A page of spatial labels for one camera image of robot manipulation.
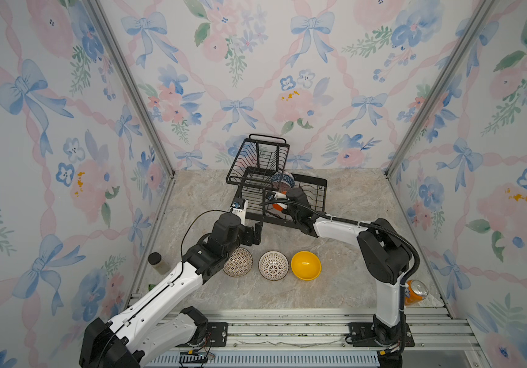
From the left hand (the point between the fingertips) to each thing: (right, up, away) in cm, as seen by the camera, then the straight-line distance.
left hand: (250, 218), depth 77 cm
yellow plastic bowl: (+20, -18, +9) cm, 28 cm away
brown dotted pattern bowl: (-5, -18, +12) cm, 22 cm away
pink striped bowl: (+11, +11, +9) cm, 18 cm away
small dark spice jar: (-34, -15, +3) cm, 37 cm away
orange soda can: (+52, -22, -4) cm, 57 cm away
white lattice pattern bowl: (+8, -19, +11) cm, 24 cm away
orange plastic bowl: (+9, +3, +10) cm, 14 cm away
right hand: (+16, +11, +19) cm, 27 cm away
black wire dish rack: (+1, +16, +34) cm, 38 cm away
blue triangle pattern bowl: (+12, +17, +36) cm, 41 cm away
